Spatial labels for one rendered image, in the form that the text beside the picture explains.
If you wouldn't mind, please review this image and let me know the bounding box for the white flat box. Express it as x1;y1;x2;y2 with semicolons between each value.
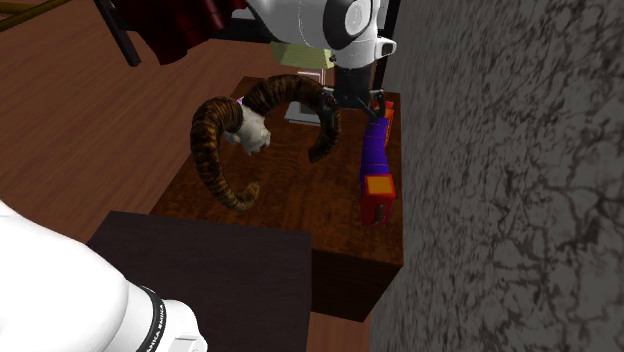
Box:
284;70;327;126

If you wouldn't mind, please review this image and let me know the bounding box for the brown wooden table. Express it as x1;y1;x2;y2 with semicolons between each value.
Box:
148;75;405;323

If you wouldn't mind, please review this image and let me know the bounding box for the pale green block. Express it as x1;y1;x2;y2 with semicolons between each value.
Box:
269;41;337;70

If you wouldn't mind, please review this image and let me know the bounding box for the ram skull with brown horns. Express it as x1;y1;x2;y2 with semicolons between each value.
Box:
189;73;342;213

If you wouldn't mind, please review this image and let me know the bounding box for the long red and purple box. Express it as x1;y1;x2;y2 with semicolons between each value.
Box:
359;99;397;227

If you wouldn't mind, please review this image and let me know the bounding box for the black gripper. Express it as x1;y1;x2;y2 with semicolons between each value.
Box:
321;64;387;139

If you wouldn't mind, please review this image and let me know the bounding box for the yellow wooden rod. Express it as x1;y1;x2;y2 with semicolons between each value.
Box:
0;0;74;33

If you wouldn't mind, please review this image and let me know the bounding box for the black frame with red cloth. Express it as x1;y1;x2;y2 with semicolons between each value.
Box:
92;0;274;68

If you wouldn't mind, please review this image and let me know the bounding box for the dark robot stand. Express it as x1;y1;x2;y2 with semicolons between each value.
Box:
86;210;313;352

